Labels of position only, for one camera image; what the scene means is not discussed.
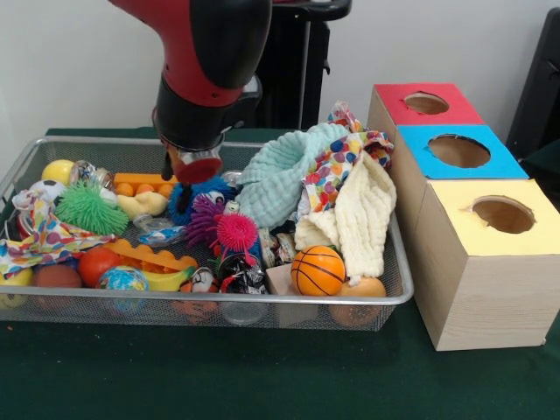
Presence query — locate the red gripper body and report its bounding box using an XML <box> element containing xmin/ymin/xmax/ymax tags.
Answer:
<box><xmin>159</xmin><ymin>136</ymin><xmax>225</xmax><ymax>186</ymax></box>

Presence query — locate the clear packet with coloured print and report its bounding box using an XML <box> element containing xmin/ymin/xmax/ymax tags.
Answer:
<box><xmin>133</xmin><ymin>216</ymin><xmax>187</xmax><ymax>249</ymax></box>

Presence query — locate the mint muslin cloth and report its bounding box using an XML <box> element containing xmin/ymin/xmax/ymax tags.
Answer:
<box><xmin>235</xmin><ymin>122</ymin><xmax>351</xmax><ymax>229</ymax></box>

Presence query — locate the cream muslin cloth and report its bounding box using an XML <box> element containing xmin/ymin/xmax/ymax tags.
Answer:
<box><xmin>293</xmin><ymin>152</ymin><xmax>398</xmax><ymax>279</ymax></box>

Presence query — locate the colourful dotted cloth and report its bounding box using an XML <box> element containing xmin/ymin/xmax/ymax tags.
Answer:
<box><xmin>327</xmin><ymin>101</ymin><xmax>397</xmax><ymax>170</ymax></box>
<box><xmin>301</xmin><ymin>135</ymin><xmax>373</xmax><ymax>214</ymax></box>

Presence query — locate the shallow clear mesh bin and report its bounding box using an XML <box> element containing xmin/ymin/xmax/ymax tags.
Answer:
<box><xmin>0</xmin><ymin>135</ymin><xmax>415</xmax><ymax>333</ymax></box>

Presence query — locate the wooden box with three holes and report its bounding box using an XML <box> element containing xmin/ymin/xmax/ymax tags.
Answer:
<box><xmin>363</xmin><ymin>81</ymin><xmax>560</xmax><ymax>353</ymax></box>

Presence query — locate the blue spiky ball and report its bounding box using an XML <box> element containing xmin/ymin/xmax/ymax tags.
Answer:
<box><xmin>168</xmin><ymin>174</ymin><xmax>237</xmax><ymax>227</ymax></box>

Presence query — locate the multicolour spiky caterpillar toy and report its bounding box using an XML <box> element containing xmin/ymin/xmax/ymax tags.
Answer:
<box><xmin>212</xmin><ymin>213</ymin><xmax>263</xmax><ymax>263</ymax></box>

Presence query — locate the large green spiky ball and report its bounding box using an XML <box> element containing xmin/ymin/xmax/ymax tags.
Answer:
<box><xmin>54</xmin><ymin>181</ymin><xmax>130</xmax><ymax>237</ymax></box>

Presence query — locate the red-orange ball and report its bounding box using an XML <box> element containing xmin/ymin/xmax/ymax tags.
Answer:
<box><xmin>78</xmin><ymin>247</ymin><xmax>122</xmax><ymax>288</ymax></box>

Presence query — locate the white colourful patterned cloth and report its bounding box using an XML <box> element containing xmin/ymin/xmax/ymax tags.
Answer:
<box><xmin>0</xmin><ymin>190</ymin><xmax>117</xmax><ymax>277</ymax></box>

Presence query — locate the orange toy basketball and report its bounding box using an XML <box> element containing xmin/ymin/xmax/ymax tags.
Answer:
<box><xmin>290</xmin><ymin>244</ymin><xmax>347</xmax><ymax>298</ymax></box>

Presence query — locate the dark green tablecloth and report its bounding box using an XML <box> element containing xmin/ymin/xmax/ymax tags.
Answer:
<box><xmin>0</xmin><ymin>126</ymin><xmax>560</xmax><ymax>420</ymax></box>

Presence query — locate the side table with green cloth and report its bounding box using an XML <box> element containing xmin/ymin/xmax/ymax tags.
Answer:
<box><xmin>518</xmin><ymin>138</ymin><xmax>560</xmax><ymax>187</ymax></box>

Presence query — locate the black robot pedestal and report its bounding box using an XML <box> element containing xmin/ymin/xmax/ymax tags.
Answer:
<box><xmin>257</xmin><ymin>0</ymin><xmax>354</xmax><ymax>130</ymax></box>

